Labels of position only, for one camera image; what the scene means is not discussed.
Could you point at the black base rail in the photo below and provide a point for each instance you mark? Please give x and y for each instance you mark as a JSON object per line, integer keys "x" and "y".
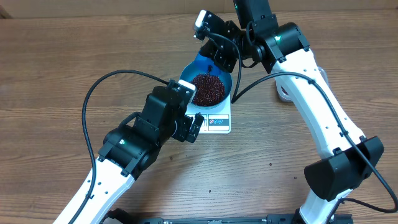
{"x": 119, "y": 216}

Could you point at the teal metal bowl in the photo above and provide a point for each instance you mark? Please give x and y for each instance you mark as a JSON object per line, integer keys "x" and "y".
{"x": 190, "y": 72}

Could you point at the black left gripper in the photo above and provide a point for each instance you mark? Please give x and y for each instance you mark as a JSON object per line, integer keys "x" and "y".
{"x": 185, "y": 123}

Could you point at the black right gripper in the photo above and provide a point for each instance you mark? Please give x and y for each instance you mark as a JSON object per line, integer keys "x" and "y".
{"x": 221, "y": 58}

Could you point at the clear plastic container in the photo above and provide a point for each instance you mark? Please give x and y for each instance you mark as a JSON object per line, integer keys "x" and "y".
{"x": 284, "y": 96}

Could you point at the blue plastic measuring scoop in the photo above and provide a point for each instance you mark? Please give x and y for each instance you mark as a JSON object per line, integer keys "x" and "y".
{"x": 206, "y": 65}

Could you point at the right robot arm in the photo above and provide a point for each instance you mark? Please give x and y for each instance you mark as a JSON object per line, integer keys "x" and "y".
{"x": 347, "y": 156}

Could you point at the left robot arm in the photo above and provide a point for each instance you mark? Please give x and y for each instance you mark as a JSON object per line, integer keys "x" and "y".
{"x": 131, "y": 148}

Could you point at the white digital kitchen scale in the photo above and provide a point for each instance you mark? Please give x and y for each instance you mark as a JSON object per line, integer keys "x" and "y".
{"x": 217, "y": 118}

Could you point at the red adzuki beans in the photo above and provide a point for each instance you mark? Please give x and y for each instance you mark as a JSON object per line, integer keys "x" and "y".
{"x": 211, "y": 90}

